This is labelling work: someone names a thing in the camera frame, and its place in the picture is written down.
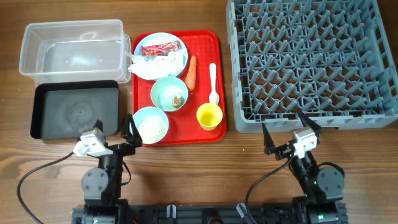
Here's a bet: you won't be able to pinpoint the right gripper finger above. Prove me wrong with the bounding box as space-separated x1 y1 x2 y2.
297 110 322 136
262 123 276 155

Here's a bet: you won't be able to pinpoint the white rice grains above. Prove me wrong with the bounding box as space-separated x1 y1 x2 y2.
137 116 167 144

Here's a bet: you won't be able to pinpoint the light blue bowl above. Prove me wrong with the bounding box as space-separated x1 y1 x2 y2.
132 106 169 140

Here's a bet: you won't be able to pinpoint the mint green bowl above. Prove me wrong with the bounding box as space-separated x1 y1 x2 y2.
150 77 188 112

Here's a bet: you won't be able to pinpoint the brown food scrap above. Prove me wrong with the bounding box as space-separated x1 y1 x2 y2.
172 95 184 109

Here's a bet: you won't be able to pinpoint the yellow plastic cup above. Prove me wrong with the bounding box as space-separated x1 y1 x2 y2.
197 103 223 131

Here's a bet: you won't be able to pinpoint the white tissue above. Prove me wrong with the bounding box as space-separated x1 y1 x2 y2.
128 52 184 80

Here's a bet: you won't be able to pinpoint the orange carrot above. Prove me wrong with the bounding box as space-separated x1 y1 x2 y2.
184 55 197 91

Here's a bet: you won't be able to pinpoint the red snack wrapper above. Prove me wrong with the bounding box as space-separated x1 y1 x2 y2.
141 40 182 57

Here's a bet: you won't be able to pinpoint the light blue plate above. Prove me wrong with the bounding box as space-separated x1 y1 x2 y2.
132 32 188 77

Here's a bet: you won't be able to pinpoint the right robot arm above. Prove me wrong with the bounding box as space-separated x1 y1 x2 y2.
262 111 348 224

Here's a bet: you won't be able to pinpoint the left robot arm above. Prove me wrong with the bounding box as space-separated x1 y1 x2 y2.
72 114 142 224

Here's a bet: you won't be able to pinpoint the grey dishwasher rack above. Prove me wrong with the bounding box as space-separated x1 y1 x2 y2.
226 0 397 133

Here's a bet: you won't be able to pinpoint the black plastic tray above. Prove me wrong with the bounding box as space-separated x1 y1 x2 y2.
30 80 119 140

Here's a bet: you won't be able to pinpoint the red serving tray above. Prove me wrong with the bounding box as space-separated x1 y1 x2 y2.
131 29 228 147

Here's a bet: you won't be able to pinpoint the white plastic spoon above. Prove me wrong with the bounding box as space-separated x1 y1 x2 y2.
209 63 220 105

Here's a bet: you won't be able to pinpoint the clear plastic bin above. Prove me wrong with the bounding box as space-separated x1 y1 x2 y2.
19 19 131 85

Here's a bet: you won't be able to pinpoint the right black cable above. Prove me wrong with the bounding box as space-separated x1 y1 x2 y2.
244 152 295 224

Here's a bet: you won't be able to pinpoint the black cable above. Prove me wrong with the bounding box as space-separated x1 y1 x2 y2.
244 152 295 224
16 151 76 224

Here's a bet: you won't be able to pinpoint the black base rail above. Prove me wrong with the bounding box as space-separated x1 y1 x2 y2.
70 202 348 224

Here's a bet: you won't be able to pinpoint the left black cable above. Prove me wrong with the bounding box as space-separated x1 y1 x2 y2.
16 151 76 224

